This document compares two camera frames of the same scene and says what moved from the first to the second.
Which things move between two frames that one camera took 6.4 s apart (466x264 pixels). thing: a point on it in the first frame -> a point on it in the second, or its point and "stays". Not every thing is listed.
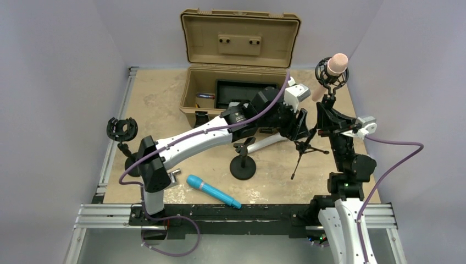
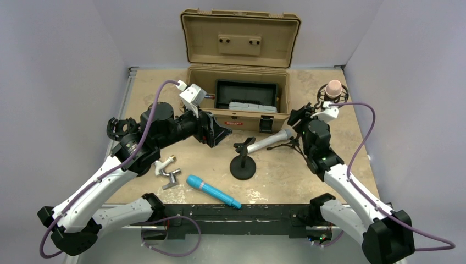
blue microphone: x=196 y=183 stays
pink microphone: x=336 y=64 -> x=333 y=89
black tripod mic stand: x=332 y=83 -> x=321 y=97
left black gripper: x=296 y=128 -> x=214 y=132
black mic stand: x=122 y=130 stays
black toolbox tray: x=228 y=91 stays
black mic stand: x=243 y=166 stays
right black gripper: x=334 y=122 -> x=296 y=115
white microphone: x=265 y=142 stays
